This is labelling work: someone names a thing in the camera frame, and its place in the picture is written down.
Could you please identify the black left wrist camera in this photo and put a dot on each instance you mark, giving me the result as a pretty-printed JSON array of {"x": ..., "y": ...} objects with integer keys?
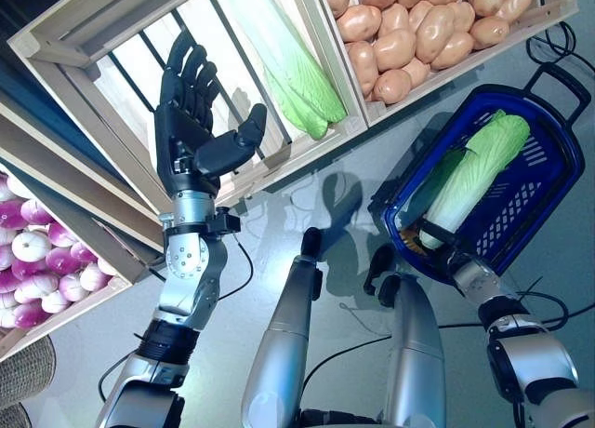
[{"x": 223, "y": 223}]

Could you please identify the blue plastic shopping basket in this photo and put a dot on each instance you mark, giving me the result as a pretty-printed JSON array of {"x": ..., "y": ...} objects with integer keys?
[{"x": 383, "y": 218}]

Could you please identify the wooden potato crate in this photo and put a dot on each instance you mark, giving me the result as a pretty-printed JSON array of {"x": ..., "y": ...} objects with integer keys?
[{"x": 469, "y": 76}]

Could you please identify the slatted wooden crate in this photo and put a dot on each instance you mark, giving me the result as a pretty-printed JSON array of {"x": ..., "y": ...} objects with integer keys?
[{"x": 46, "y": 51}]

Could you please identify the purple white onion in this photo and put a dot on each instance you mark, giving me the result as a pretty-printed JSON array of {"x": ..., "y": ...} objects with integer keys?
[
  {"x": 5, "y": 236},
  {"x": 107, "y": 267},
  {"x": 30, "y": 314},
  {"x": 2, "y": 188},
  {"x": 60, "y": 234},
  {"x": 93, "y": 276},
  {"x": 36, "y": 211},
  {"x": 4, "y": 318},
  {"x": 9, "y": 214},
  {"x": 4, "y": 256},
  {"x": 56, "y": 302},
  {"x": 83, "y": 252},
  {"x": 30, "y": 245},
  {"x": 60, "y": 260},
  {"x": 72, "y": 286},
  {"x": 35, "y": 288},
  {"x": 7, "y": 300},
  {"x": 28, "y": 267},
  {"x": 7, "y": 281}
]

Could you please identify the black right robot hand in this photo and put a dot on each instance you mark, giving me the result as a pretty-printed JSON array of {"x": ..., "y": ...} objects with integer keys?
[{"x": 448, "y": 253}]

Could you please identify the dark robot waist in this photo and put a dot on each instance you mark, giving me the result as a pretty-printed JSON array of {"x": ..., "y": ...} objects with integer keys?
[{"x": 339, "y": 421}]

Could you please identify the grey woven basket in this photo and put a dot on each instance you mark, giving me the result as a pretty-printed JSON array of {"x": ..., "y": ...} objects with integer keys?
[
  {"x": 14, "y": 418},
  {"x": 28, "y": 372}
]

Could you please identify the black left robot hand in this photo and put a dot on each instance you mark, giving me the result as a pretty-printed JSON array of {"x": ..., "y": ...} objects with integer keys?
[{"x": 181, "y": 130}]

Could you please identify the silver left robot leg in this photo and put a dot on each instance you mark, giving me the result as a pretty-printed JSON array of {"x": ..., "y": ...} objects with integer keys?
[{"x": 279, "y": 344}]

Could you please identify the yellow corn cob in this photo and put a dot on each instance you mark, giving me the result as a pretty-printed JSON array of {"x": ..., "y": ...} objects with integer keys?
[{"x": 410, "y": 242}]

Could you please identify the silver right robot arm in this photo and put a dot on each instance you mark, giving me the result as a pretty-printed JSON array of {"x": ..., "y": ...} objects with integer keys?
[{"x": 525, "y": 353}]

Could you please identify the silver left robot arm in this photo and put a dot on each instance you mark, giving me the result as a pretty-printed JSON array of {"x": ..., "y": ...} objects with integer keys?
[{"x": 186, "y": 260}]

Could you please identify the green white napa cabbage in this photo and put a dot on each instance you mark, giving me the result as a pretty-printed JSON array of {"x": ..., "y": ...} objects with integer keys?
[
  {"x": 297, "y": 84},
  {"x": 439, "y": 186},
  {"x": 483, "y": 167}
]

